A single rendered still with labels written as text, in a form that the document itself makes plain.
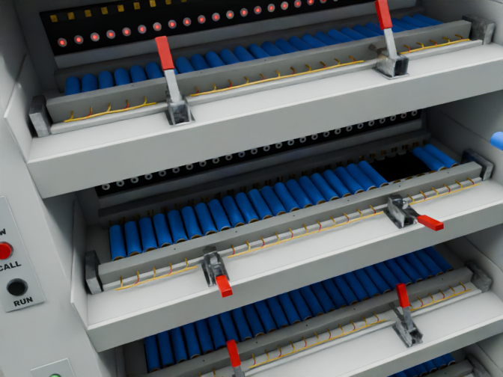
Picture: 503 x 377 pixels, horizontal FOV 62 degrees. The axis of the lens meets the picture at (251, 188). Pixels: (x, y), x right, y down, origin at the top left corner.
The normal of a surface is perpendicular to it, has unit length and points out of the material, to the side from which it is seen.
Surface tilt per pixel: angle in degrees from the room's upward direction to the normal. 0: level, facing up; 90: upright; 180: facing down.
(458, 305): 19
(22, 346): 90
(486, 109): 90
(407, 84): 109
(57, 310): 90
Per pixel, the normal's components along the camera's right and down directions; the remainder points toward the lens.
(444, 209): -0.07, -0.80
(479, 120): -0.95, 0.25
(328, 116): 0.32, 0.55
